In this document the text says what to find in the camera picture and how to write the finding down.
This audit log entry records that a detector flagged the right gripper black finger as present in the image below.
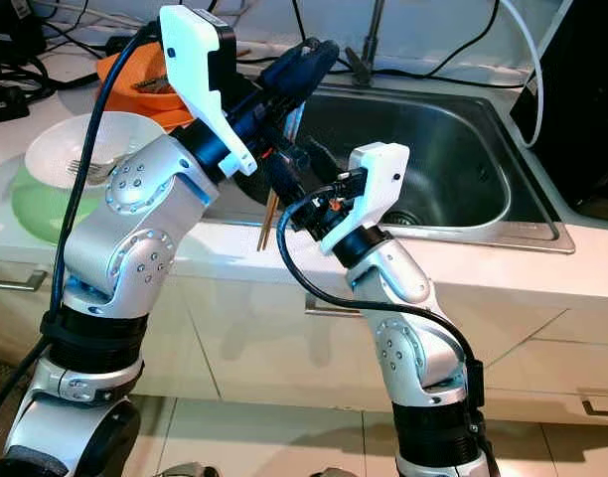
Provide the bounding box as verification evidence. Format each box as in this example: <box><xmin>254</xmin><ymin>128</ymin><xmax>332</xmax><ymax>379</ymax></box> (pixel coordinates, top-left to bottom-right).
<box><xmin>289</xmin><ymin>134</ymin><xmax>345</xmax><ymax>185</ymax></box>
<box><xmin>262</xmin><ymin>149</ymin><xmax>310</xmax><ymax>215</ymax></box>

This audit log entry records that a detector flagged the white bowl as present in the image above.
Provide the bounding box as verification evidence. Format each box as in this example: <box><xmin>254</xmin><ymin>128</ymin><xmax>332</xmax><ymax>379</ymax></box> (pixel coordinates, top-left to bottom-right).
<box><xmin>26</xmin><ymin>112</ymin><xmax>146</xmax><ymax>190</ymax></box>

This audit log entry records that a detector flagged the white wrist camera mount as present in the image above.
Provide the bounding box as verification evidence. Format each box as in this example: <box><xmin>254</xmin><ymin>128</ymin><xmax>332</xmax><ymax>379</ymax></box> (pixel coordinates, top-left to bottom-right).
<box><xmin>160</xmin><ymin>5</ymin><xmax>260</xmax><ymax>178</ymax></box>
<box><xmin>319</xmin><ymin>142</ymin><xmax>409</xmax><ymax>254</ymax></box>

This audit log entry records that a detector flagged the silver drawer handle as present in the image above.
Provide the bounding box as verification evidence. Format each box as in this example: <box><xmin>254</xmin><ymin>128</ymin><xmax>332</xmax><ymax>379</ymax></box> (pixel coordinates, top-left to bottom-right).
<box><xmin>580</xmin><ymin>397</ymin><xmax>608</xmax><ymax>418</ymax></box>
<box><xmin>0</xmin><ymin>270</ymin><xmax>37</xmax><ymax>292</ymax></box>
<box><xmin>304</xmin><ymin>295</ymin><xmax>375</xmax><ymax>319</ymax></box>

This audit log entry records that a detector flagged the brown wooden chopstick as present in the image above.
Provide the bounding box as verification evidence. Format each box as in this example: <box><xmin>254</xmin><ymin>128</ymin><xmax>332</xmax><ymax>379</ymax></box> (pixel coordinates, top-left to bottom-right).
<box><xmin>257</xmin><ymin>192</ymin><xmax>279</xmax><ymax>252</ymax></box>

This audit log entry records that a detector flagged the green plate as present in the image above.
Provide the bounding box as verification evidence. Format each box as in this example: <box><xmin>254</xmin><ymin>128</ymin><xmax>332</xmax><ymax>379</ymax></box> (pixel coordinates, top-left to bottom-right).
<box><xmin>11</xmin><ymin>159</ymin><xmax>116</xmax><ymax>244</ymax></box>

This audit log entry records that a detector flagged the grey floor fan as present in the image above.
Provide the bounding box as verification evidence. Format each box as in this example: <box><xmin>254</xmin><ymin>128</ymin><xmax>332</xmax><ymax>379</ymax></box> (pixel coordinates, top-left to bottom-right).
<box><xmin>0</xmin><ymin>358</ymin><xmax>37</xmax><ymax>438</ymax></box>

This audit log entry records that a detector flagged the black electronic box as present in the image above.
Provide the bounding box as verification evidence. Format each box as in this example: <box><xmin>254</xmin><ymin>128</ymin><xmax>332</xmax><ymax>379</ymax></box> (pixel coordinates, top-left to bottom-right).
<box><xmin>0</xmin><ymin>0</ymin><xmax>47</xmax><ymax>71</ymax></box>

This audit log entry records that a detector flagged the black power strip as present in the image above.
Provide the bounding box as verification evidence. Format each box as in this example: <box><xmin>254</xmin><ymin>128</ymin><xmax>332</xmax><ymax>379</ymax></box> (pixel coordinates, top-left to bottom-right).
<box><xmin>0</xmin><ymin>79</ymin><xmax>57</xmax><ymax>125</ymax></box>

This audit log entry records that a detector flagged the grey left robot foot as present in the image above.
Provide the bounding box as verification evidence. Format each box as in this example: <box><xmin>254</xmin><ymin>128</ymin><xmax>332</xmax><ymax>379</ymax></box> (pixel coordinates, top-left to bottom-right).
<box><xmin>160</xmin><ymin>462</ymin><xmax>216</xmax><ymax>477</ymax></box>

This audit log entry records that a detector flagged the orange bowl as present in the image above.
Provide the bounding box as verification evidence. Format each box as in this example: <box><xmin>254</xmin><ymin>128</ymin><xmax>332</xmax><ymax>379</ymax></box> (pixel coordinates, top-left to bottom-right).
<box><xmin>95</xmin><ymin>42</ymin><xmax>186</xmax><ymax>112</ymax></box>

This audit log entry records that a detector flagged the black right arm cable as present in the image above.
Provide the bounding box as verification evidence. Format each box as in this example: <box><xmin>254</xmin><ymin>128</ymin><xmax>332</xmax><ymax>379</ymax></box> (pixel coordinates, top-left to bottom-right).
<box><xmin>276</xmin><ymin>184</ymin><xmax>489</xmax><ymax>418</ymax></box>

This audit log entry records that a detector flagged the orange plate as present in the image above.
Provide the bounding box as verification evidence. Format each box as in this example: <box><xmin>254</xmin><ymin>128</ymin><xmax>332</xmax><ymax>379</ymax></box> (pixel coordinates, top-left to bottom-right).
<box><xmin>95</xmin><ymin>84</ymin><xmax>196</xmax><ymax>130</ymax></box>

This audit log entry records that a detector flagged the stainless steel sink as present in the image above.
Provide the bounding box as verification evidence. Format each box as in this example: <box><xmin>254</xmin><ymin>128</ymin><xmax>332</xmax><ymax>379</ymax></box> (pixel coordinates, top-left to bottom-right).
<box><xmin>234</xmin><ymin>84</ymin><xmax>575</xmax><ymax>254</ymax></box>

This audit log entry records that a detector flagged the black appliance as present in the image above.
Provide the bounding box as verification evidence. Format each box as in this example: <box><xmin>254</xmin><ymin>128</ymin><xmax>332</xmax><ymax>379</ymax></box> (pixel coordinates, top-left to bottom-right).
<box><xmin>508</xmin><ymin>0</ymin><xmax>608</xmax><ymax>210</ymax></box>

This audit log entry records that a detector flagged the black power adapter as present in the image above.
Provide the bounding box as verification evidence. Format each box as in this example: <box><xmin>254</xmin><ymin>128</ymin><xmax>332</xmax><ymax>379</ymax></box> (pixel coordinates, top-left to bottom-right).
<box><xmin>105</xmin><ymin>35</ymin><xmax>146</xmax><ymax>56</ymax></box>

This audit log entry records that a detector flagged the white hose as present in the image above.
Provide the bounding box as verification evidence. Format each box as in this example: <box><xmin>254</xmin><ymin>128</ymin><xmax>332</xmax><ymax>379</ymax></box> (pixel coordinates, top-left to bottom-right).
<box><xmin>503</xmin><ymin>0</ymin><xmax>543</xmax><ymax>150</ymax></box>

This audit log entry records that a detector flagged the white kitchen cabinet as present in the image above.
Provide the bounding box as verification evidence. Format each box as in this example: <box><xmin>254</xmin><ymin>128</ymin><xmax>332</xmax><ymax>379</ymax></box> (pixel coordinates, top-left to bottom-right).
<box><xmin>0</xmin><ymin>248</ymin><xmax>608</xmax><ymax>438</ymax></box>

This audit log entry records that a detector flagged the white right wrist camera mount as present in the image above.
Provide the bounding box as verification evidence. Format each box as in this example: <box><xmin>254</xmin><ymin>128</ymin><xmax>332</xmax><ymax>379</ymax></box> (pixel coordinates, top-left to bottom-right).
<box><xmin>319</xmin><ymin>142</ymin><xmax>409</xmax><ymax>254</ymax></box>

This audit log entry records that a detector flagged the brown handled metal utensil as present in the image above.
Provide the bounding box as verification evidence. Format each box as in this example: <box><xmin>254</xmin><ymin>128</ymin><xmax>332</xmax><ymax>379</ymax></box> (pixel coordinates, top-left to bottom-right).
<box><xmin>130</xmin><ymin>70</ymin><xmax>176</xmax><ymax>95</ymax></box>

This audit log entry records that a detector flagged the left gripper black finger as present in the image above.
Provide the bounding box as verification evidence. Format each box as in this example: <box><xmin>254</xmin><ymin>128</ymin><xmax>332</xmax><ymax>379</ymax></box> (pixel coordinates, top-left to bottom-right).
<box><xmin>259</xmin><ymin>38</ymin><xmax>340</xmax><ymax>95</ymax></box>
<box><xmin>279</xmin><ymin>78</ymin><xmax>330</xmax><ymax>135</ymax></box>

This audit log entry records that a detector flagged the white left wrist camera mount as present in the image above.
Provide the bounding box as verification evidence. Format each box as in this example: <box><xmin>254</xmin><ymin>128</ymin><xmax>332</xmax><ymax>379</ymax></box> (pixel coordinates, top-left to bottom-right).
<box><xmin>160</xmin><ymin>5</ymin><xmax>260</xmax><ymax>178</ymax></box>

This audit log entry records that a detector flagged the dark metal faucet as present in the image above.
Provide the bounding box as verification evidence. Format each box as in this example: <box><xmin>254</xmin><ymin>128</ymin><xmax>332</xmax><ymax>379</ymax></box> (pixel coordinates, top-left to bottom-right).
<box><xmin>349</xmin><ymin>0</ymin><xmax>384</xmax><ymax>85</ymax></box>

